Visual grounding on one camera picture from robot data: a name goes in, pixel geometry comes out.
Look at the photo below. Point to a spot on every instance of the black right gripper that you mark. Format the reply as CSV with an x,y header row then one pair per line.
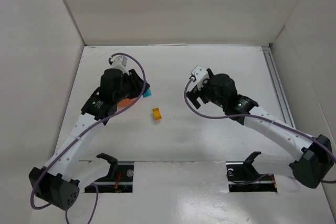
x,y
198,95

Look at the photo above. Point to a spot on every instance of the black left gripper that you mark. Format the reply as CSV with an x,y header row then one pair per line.
x,y
137,83

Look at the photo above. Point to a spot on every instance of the long teal lego brick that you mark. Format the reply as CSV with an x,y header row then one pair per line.
x,y
147,93

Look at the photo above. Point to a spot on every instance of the yellow black striped lego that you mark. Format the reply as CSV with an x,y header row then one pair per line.
x,y
157,114

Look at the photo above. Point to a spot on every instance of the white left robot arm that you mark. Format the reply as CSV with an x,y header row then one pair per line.
x,y
58,182

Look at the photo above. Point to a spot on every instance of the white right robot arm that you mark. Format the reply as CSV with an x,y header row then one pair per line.
x,y
311,158

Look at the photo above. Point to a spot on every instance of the orange round divided container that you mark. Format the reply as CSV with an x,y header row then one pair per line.
x,y
125,103

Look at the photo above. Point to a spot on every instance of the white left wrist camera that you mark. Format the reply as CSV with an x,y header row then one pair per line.
x,y
118,62

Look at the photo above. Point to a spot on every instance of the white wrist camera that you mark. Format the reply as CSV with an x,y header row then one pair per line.
x,y
118,62
200,75

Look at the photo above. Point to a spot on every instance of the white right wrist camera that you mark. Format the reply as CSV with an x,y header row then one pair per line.
x,y
200,75

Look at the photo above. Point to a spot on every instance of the aluminium rail right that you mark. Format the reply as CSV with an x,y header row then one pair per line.
x,y
276,82

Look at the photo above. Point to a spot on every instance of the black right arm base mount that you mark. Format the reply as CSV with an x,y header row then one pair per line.
x,y
244,178

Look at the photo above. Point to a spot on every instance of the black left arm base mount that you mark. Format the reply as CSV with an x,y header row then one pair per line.
x,y
117,178

